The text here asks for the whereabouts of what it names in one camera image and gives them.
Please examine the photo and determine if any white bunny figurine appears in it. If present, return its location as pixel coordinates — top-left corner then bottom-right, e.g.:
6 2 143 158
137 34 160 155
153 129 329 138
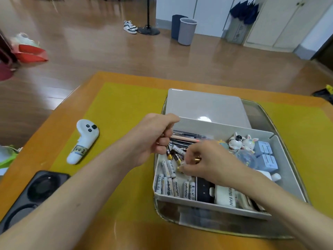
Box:
242 134 259 154

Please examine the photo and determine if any white handheld controller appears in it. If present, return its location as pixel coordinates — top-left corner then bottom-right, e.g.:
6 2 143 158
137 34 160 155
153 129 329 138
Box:
66 119 100 165

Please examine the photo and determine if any black WiFi device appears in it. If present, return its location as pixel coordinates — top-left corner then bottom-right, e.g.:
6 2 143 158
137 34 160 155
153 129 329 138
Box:
195 177 216 204

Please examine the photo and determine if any stainless steel tray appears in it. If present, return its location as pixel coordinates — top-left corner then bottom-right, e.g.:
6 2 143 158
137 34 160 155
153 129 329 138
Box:
153 99 311 240

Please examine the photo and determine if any person's left forearm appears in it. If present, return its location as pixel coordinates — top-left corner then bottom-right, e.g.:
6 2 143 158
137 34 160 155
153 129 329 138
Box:
0 137 146 250

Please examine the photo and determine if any white camera device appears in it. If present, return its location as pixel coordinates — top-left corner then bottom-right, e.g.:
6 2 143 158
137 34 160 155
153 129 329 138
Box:
214 184 237 207

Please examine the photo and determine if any gray trash bin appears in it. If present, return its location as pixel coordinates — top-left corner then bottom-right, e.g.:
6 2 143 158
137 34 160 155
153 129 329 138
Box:
178 17 198 46

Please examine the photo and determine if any dark blue trash bin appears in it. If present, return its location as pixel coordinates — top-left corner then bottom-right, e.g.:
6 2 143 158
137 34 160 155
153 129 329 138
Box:
171 14 189 41

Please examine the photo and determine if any white figurine black hat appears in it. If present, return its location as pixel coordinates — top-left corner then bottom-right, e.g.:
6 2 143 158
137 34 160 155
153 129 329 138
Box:
228 132 246 151

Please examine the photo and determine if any white box lid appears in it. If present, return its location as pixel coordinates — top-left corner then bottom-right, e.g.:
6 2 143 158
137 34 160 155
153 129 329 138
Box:
165 88 252 129

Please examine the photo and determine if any dark wooden cabinet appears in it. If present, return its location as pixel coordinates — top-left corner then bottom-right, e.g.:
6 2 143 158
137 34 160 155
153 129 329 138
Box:
0 30 16 65

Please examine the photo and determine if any yellow table mat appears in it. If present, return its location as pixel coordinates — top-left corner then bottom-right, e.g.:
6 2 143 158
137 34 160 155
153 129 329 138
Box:
51 82 333 224

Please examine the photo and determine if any gray metal safe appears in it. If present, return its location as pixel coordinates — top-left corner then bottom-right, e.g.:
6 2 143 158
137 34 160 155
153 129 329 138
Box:
225 17 251 44

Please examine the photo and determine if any pile of small batteries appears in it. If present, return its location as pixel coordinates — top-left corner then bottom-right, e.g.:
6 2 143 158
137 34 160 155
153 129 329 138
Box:
155 144 196 200

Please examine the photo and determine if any green and white chair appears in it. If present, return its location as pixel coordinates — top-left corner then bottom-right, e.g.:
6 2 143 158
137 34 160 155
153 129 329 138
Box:
0 144 23 176

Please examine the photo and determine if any navy folded umbrella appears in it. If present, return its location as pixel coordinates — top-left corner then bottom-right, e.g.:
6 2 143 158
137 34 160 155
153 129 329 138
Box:
229 0 260 25

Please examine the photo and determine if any person's left hand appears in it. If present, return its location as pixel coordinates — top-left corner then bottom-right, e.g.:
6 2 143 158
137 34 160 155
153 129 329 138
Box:
130 113 181 167

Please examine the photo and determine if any white storage box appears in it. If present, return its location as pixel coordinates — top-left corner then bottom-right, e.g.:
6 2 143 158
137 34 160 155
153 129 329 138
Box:
153 117 307 220

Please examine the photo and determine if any white remote control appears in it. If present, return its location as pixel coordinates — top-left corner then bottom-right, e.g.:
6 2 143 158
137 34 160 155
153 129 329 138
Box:
235 191 258 211

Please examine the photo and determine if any black smartphone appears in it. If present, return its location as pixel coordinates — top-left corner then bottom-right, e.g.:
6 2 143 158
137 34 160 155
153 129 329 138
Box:
0 170 71 235

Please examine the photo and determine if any bundle of black pens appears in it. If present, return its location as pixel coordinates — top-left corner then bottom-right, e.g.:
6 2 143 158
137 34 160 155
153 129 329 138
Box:
169 130 214 151

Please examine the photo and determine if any red plastic bag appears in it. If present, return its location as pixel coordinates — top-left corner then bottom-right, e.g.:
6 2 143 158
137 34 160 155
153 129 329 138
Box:
10 32 49 63

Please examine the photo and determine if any black coat stand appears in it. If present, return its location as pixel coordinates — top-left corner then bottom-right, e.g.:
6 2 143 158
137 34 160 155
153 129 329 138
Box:
137 0 161 36

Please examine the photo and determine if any dark brown door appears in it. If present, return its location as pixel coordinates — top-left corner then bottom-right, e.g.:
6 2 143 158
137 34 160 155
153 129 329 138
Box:
313 41 333 73

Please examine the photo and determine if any person's right hand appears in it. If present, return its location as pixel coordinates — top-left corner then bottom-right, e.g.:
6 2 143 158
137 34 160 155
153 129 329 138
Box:
178 140 257 192

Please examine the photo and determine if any black garbage bag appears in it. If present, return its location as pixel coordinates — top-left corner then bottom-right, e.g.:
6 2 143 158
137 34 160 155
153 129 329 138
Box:
312 84 333 105

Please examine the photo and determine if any red marker pen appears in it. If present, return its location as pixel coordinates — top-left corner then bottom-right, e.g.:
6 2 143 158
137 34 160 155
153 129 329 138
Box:
170 134 206 143

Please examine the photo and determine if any maroon plastic bucket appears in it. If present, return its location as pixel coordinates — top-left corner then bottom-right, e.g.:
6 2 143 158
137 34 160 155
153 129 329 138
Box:
0 61 15 82

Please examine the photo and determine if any person's right forearm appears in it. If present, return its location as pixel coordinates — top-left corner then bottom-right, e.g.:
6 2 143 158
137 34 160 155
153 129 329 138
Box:
239 172 333 250

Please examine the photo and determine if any cream two-door cabinet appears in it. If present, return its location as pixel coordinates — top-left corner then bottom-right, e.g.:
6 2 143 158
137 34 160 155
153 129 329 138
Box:
243 0 333 53

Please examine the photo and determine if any white built-in wardrobe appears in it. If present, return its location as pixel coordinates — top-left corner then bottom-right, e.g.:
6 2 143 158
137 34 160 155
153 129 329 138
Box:
155 0 236 38

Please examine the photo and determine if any clear round clip container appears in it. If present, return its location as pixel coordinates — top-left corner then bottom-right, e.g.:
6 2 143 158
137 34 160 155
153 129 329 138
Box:
234 149 258 169

